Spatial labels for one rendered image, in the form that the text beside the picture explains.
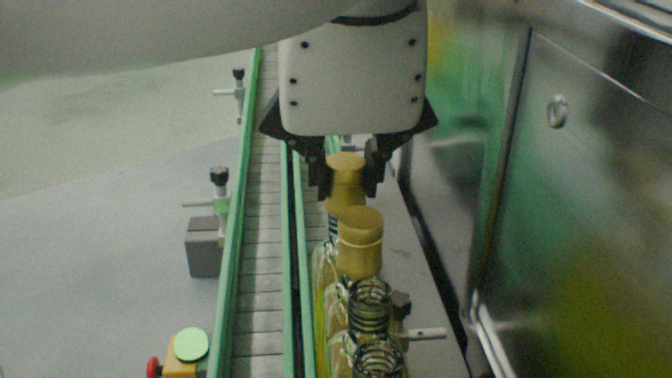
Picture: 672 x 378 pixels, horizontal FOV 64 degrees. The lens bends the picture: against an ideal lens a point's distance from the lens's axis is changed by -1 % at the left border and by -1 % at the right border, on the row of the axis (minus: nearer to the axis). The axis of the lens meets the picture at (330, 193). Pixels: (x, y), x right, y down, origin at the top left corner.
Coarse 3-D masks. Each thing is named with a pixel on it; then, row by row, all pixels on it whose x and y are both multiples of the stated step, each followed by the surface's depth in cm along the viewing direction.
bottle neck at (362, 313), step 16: (352, 288) 36; (368, 288) 37; (384, 288) 36; (352, 304) 36; (368, 304) 35; (384, 304) 35; (352, 320) 36; (368, 320) 35; (384, 320) 36; (352, 336) 37; (368, 336) 36; (384, 336) 37
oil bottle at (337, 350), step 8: (336, 336) 40; (344, 336) 39; (392, 336) 39; (328, 344) 40; (336, 344) 39; (344, 344) 39; (392, 344) 39; (328, 352) 40; (336, 352) 38; (344, 352) 38; (352, 352) 38; (328, 360) 40; (336, 360) 38; (344, 360) 37; (352, 360) 37; (328, 368) 40; (336, 368) 38; (344, 368) 37; (328, 376) 40; (336, 376) 37; (344, 376) 37; (408, 376) 38
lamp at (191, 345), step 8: (192, 328) 73; (184, 336) 71; (192, 336) 71; (200, 336) 71; (176, 344) 70; (184, 344) 70; (192, 344) 70; (200, 344) 71; (208, 344) 73; (176, 352) 71; (184, 352) 70; (192, 352) 70; (200, 352) 71; (208, 352) 72; (184, 360) 70; (192, 360) 71
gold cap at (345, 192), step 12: (336, 156) 44; (348, 156) 44; (360, 156) 44; (336, 168) 43; (348, 168) 43; (360, 168) 43; (336, 180) 43; (348, 180) 43; (360, 180) 43; (336, 192) 44; (348, 192) 43; (360, 192) 44; (324, 204) 46; (336, 204) 44; (348, 204) 44; (360, 204) 45
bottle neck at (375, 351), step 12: (360, 348) 32; (372, 348) 32; (384, 348) 32; (396, 348) 32; (360, 360) 31; (372, 360) 32; (384, 360) 32; (396, 360) 31; (360, 372) 30; (372, 372) 30; (384, 372) 30; (396, 372) 30
